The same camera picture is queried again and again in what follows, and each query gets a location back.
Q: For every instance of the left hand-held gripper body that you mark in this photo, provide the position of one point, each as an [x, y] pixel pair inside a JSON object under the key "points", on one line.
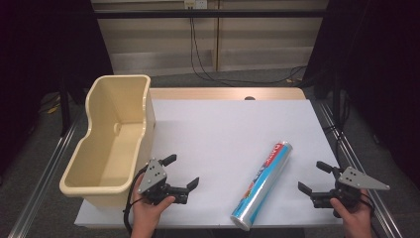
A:
{"points": [[152, 177]]}

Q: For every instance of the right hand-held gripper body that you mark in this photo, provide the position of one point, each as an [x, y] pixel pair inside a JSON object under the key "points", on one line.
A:
{"points": [[350, 185]]}

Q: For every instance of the cream plastic bin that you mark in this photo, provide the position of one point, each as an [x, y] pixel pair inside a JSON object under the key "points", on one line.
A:
{"points": [[109, 158]]}

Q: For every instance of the silver blue foil roll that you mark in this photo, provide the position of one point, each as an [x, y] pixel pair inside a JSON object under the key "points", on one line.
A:
{"points": [[264, 181]]}

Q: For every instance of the person's right hand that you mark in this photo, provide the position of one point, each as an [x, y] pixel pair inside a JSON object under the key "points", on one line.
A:
{"points": [[353, 219]]}

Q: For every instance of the person's left hand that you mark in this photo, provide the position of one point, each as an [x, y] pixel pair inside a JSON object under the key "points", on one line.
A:
{"points": [[147, 211]]}

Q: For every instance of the white table mat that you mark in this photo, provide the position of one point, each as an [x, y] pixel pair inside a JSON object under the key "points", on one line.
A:
{"points": [[214, 132]]}

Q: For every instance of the black stand leg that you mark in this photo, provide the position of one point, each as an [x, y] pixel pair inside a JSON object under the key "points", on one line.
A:
{"points": [[65, 109], [336, 102]]}

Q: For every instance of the black curtain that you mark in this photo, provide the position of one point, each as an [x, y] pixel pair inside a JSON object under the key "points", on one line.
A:
{"points": [[39, 49], [379, 66]]}

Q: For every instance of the black horizontal bar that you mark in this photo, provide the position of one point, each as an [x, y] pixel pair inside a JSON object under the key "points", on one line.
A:
{"points": [[211, 13]]}

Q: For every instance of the metal floor rail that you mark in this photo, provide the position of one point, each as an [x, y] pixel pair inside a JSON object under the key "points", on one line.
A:
{"points": [[356, 158], [43, 178]]}

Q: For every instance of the white wall socket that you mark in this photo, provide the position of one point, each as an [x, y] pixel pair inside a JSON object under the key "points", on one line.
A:
{"points": [[195, 4]]}

